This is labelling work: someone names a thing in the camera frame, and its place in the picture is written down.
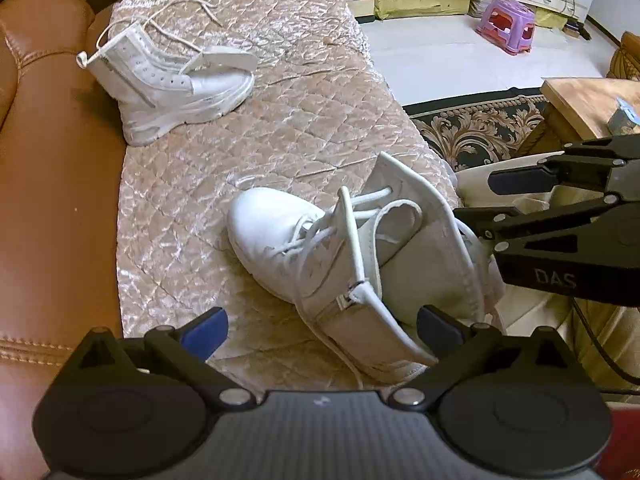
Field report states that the carved wooden chair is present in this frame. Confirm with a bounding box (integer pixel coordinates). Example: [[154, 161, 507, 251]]
[[607, 31, 640, 81]]

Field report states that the white shoelace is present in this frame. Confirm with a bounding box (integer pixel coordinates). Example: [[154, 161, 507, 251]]
[[95, 0, 226, 61], [272, 186, 488, 391]]

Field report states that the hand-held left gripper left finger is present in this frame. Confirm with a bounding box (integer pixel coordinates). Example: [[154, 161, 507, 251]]
[[65, 307, 257, 408]]

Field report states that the cream cloth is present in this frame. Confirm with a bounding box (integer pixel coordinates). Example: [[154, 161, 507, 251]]
[[452, 160, 640, 393]]

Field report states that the black cable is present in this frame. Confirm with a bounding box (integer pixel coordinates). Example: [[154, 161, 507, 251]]
[[570, 297, 640, 396]]

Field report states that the olive gold box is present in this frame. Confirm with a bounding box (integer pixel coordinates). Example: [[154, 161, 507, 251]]
[[375, 0, 471, 20]]

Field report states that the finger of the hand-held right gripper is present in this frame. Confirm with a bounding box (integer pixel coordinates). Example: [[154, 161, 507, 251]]
[[452, 192, 626, 254], [489, 134, 640, 197]]

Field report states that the brown leather sofa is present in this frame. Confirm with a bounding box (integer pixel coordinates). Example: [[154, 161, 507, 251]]
[[0, 0, 336, 480]]

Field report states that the red cloth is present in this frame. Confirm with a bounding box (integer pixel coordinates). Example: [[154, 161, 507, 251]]
[[607, 405, 640, 480]]

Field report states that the dark patterned rug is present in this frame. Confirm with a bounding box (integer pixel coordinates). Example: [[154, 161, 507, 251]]
[[402, 87, 551, 173]]

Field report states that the beige quilted sofa cover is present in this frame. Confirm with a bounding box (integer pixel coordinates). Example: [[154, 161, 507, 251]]
[[107, 0, 458, 391]]

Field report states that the purple plastic stool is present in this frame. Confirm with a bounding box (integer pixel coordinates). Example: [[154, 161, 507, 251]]
[[475, 0, 537, 56]]

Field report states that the grey-blue small box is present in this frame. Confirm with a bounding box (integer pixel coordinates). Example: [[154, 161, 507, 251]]
[[607, 97, 640, 136]]

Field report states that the white leather boot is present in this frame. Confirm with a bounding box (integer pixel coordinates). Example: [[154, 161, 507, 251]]
[[76, 30, 258, 147], [227, 151, 506, 386]]

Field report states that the wooden coffee table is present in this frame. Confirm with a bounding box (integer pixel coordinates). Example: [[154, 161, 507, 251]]
[[515, 77, 640, 161]]

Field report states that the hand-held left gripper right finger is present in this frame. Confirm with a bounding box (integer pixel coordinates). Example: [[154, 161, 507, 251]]
[[390, 305, 576, 411]]

